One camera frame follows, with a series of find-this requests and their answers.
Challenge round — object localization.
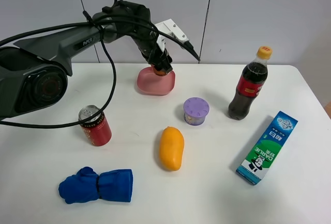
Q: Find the purple lidded round container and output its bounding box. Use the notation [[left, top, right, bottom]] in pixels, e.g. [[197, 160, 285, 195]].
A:
[[183, 97, 209, 126]]

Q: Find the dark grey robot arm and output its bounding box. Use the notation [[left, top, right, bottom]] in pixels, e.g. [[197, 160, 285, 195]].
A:
[[1, 1, 172, 119]]

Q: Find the blue rolled cloth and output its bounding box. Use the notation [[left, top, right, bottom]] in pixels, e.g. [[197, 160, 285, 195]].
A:
[[58, 167, 133, 204]]

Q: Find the cola bottle yellow cap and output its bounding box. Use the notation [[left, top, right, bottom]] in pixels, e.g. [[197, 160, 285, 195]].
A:
[[228, 46, 273, 121]]

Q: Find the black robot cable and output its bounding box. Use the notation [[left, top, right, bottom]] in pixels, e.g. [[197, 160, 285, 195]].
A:
[[0, 0, 201, 128]]

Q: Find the red soda can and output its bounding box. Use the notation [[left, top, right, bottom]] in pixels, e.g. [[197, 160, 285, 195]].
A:
[[78, 105, 112, 146]]

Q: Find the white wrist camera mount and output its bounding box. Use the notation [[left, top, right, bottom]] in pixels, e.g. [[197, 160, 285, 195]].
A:
[[155, 19, 189, 52]]

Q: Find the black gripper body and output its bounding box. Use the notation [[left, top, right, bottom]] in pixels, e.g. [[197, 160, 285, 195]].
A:
[[132, 25, 160, 65]]

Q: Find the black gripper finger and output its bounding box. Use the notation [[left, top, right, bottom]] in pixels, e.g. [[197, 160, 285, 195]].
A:
[[151, 49, 173, 72]]

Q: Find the pink plastic plate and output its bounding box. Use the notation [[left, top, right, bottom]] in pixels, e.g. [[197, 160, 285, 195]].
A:
[[137, 67, 176, 96]]

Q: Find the yellow mango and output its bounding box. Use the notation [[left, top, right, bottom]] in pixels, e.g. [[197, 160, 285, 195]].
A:
[[159, 126, 185, 171]]

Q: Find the Darlie toothpaste box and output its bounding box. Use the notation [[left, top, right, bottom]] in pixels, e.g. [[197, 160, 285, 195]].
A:
[[236, 111, 298, 185]]

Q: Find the gold energy drink can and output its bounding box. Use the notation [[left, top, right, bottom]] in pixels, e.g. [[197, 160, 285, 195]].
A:
[[153, 68, 168, 77]]

